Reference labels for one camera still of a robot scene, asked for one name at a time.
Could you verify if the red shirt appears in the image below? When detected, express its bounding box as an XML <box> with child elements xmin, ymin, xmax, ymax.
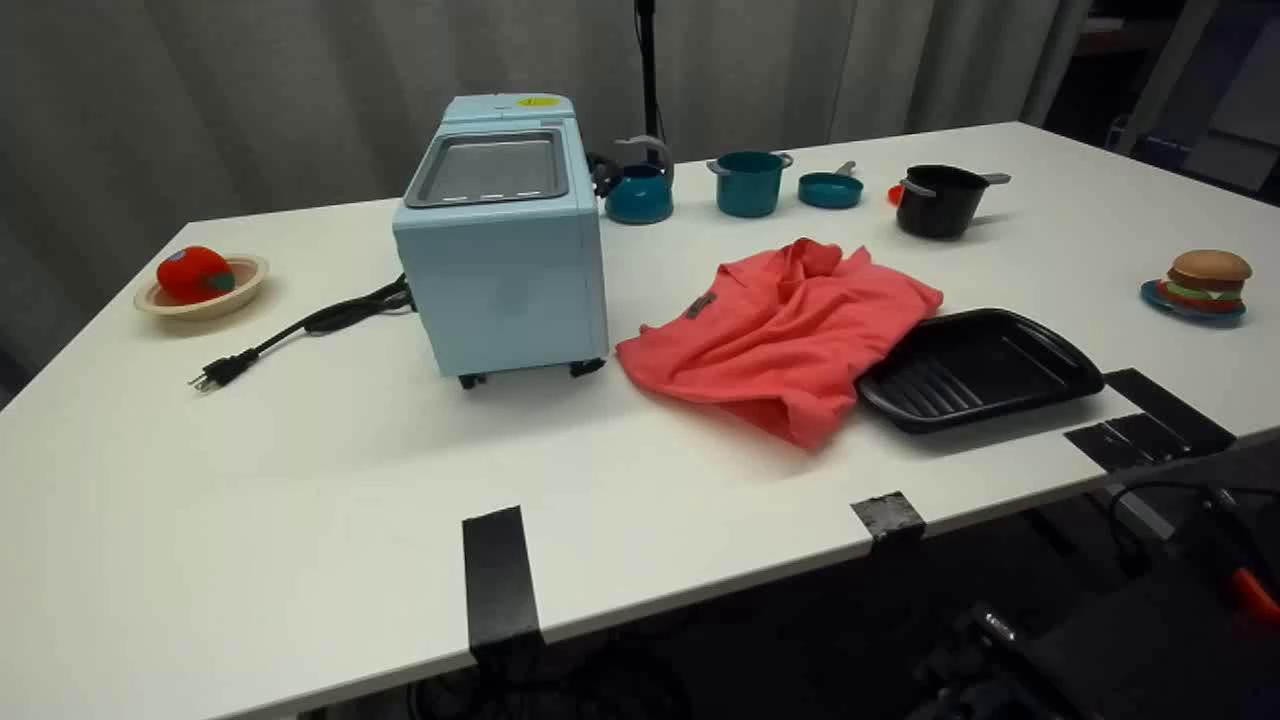
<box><xmin>612</xmin><ymin>235</ymin><xmax>949</xmax><ymax>452</ymax></box>

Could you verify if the light blue toaster oven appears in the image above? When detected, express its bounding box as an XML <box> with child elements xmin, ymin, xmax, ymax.
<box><xmin>391</xmin><ymin>89</ymin><xmax>617</xmax><ymax>392</ymax></box>

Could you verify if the teal cup left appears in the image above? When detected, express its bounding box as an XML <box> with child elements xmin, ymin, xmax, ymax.
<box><xmin>590</xmin><ymin>133</ymin><xmax>679</xmax><ymax>227</ymax></box>

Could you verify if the teal toy pot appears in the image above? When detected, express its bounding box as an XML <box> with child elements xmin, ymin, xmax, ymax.
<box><xmin>706</xmin><ymin>150</ymin><xmax>798</xmax><ymax>220</ymax></box>

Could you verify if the long black tape strip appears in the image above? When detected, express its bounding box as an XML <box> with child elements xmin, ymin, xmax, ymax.
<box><xmin>460</xmin><ymin>504</ymin><xmax>547</xmax><ymax>653</ymax></box>

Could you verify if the small black tape square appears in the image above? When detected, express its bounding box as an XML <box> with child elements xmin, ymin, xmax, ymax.
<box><xmin>850</xmin><ymin>488</ymin><xmax>927</xmax><ymax>548</ymax></box>

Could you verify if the black vertical stand pole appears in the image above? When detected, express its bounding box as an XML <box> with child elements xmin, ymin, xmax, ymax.
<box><xmin>632</xmin><ymin>0</ymin><xmax>668</xmax><ymax>142</ymax></box>

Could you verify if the black toy pot red knob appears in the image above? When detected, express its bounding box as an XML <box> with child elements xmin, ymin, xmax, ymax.
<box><xmin>885</xmin><ymin>159</ymin><xmax>1015</xmax><ymax>244</ymax></box>

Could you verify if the black grill pan tray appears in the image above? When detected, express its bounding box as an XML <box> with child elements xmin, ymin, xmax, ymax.
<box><xmin>854</xmin><ymin>303</ymin><xmax>1114</xmax><ymax>436</ymax></box>

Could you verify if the beige small plate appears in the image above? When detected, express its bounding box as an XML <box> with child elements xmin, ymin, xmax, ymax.
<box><xmin>133</xmin><ymin>253</ymin><xmax>271</xmax><ymax>326</ymax></box>

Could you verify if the red toy tomato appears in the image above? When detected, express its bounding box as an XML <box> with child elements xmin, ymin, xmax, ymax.
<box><xmin>154</xmin><ymin>244</ymin><xmax>240</xmax><ymax>307</ymax></box>

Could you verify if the short black tape patch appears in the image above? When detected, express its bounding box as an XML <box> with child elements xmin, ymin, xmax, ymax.
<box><xmin>1061</xmin><ymin>411</ymin><xmax>1181</xmax><ymax>477</ymax></box>

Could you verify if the blue small plate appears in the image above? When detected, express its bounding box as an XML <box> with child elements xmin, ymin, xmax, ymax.
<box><xmin>1138</xmin><ymin>278</ymin><xmax>1252</xmax><ymax>332</ymax></box>

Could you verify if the toy burger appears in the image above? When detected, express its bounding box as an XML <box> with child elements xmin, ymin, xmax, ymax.
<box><xmin>1162</xmin><ymin>247</ymin><xmax>1255</xmax><ymax>322</ymax></box>

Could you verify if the dark equipment below table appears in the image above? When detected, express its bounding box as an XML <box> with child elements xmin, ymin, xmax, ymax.
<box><xmin>917</xmin><ymin>436</ymin><xmax>1280</xmax><ymax>720</ymax></box>

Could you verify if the dark background chair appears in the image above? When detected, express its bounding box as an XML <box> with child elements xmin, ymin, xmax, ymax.
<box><xmin>1065</xmin><ymin>0</ymin><xmax>1280</xmax><ymax>203</ymax></box>

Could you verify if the black power cord with plug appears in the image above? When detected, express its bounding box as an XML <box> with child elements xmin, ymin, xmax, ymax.
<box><xmin>187</xmin><ymin>272</ymin><xmax>418</xmax><ymax>395</ymax></box>

